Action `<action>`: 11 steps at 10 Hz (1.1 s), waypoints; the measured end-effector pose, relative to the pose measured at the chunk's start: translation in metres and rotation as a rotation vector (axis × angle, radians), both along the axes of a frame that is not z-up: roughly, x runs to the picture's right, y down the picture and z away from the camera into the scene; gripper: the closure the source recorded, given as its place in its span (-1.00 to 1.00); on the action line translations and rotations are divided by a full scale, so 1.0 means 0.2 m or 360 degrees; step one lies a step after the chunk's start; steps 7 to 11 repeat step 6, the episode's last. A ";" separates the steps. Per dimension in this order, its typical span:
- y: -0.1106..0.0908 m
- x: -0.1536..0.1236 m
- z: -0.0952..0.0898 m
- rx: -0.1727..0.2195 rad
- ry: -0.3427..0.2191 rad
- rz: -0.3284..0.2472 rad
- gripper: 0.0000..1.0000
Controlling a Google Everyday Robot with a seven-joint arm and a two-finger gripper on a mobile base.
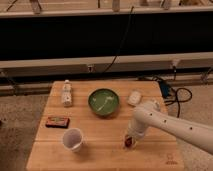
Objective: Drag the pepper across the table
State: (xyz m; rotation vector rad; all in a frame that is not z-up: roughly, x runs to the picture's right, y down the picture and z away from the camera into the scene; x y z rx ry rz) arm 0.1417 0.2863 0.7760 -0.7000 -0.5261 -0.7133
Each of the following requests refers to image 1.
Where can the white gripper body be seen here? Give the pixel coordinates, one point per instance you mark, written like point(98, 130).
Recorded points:
point(135, 131)

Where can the white sponge block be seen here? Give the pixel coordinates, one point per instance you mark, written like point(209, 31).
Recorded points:
point(134, 98)

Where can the blue power adapter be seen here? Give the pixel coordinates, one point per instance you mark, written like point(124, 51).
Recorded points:
point(165, 88)

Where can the green bowl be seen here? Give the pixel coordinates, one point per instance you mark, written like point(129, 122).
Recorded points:
point(103, 102)

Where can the dark red rectangular box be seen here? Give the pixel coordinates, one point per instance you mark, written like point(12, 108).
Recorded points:
point(57, 122)

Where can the red pepper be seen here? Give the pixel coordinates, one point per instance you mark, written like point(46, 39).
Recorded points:
point(128, 143)

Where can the clear plastic bottle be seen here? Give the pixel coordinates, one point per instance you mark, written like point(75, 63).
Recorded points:
point(66, 96)

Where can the white plastic cup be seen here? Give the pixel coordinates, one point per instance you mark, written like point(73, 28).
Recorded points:
point(73, 139)

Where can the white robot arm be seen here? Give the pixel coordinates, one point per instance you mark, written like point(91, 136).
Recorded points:
point(148, 114)

